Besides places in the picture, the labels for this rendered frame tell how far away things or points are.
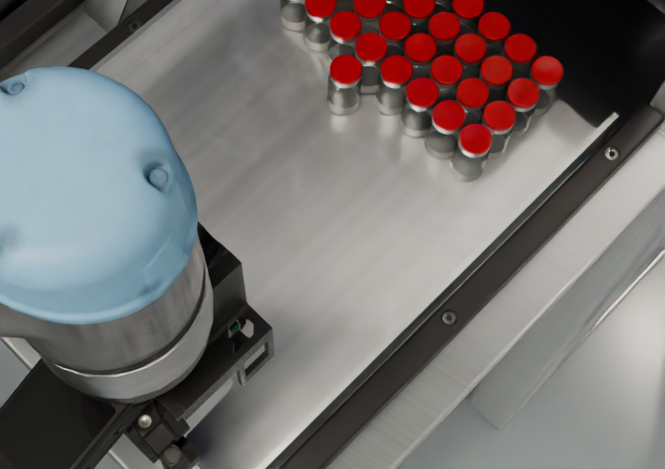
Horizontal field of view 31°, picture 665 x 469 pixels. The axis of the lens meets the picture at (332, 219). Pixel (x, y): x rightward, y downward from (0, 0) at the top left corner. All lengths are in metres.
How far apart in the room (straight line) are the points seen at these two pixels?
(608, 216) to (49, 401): 0.40
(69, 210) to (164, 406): 0.22
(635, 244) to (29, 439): 0.56
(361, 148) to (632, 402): 0.97
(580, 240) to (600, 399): 0.91
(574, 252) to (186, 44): 0.29
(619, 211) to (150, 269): 0.47
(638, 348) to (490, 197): 0.96
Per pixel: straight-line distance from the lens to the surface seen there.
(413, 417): 0.73
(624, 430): 1.68
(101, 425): 0.53
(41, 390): 0.54
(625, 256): 0.99
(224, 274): 0.51
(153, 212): 0.36
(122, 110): 0.37
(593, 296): 1.09
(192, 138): 0.79
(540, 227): 0.76
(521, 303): 0.76
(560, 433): 1.66
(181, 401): 0.56
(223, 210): 0.77
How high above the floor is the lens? 1.60
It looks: 69 degrees down
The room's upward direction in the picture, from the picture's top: 4 degrees clockwise
